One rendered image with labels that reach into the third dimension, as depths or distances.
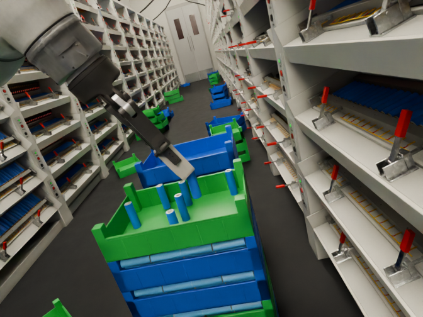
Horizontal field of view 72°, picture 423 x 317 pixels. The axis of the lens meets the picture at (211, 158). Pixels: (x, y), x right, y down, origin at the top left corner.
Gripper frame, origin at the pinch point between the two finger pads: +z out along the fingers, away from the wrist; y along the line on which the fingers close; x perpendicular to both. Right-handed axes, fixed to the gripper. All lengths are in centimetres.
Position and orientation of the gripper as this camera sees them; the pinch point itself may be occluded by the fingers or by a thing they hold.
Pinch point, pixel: (174, 160)
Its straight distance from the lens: 52.1
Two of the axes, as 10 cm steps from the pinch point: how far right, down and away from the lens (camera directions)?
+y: 4.3, 2.0, -8.8
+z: 6.0, 6.7, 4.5
